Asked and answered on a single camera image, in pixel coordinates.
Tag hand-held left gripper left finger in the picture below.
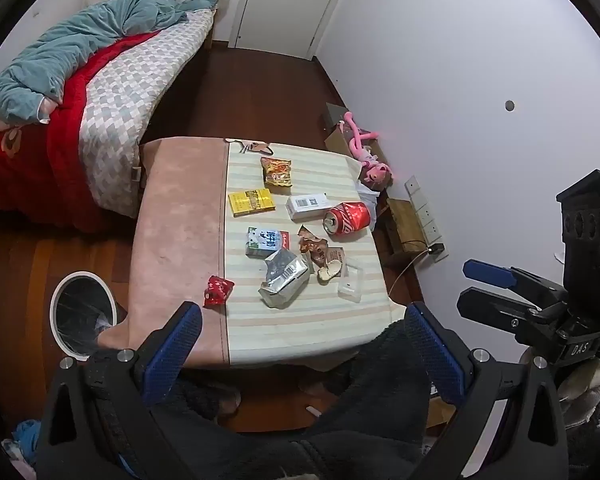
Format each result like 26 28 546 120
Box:
35 301 204 480

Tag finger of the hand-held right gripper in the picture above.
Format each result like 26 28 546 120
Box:
462 258 566 309
456 287 556 346

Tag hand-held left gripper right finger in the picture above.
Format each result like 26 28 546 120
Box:
403 301 569 480

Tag red snack packet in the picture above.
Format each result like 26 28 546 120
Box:
203 275 235 309

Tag white round trash bin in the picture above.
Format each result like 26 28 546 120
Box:
49 271 119 362

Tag blue white milk carton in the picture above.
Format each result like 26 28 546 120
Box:
244 226 291 260

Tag red drink can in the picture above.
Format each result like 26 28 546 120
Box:
323 201 371 235

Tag yellow box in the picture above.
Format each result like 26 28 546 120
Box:
228 188 275 218

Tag white box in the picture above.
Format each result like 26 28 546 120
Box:
286 192 334 222

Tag grey fuzzy slipper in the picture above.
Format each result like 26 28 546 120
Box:
197 382 242 418

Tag person's dark fleece pants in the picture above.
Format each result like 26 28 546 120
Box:
145 317 461 480

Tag white power strip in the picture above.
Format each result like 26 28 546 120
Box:
404 175 449 262

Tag wooden stool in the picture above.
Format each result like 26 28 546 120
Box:
382 198 431 268

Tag clear plastic container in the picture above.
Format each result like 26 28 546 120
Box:
337 258 364 302

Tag striped table cloth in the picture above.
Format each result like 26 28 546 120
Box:
223 142 407 366

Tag beige peel piece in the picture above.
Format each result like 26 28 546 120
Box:
317 260 345 285

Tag silver foil bag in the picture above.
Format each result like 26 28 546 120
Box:
258 248 310 309

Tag white plastic bag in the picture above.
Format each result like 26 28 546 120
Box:
355 180 381 231

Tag brown torn wrapper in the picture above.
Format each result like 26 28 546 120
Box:
298 225 346 267

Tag pink plush toy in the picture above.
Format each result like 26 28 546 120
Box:
341 111 396 191

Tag brown cardboard box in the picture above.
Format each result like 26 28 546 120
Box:
324 102 381 161

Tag orange snack packet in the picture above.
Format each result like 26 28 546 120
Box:
260 157 292 189

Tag teal blanket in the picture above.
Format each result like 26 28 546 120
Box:
0 0 218 126

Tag white door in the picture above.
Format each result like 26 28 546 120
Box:
228 0 353 58

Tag thin cable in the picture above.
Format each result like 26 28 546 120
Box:
390 247 433 301

